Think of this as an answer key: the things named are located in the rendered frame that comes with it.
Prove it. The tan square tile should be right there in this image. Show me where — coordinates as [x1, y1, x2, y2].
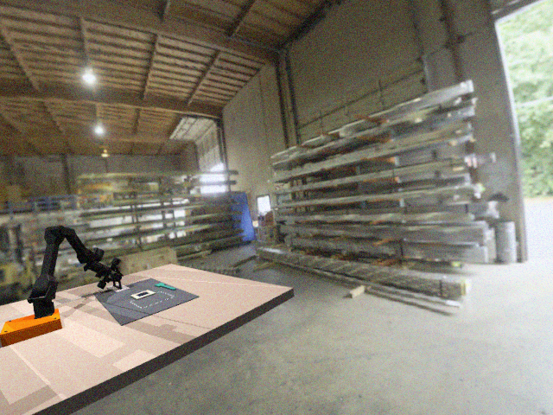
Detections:
[130, 290, 156, 300]

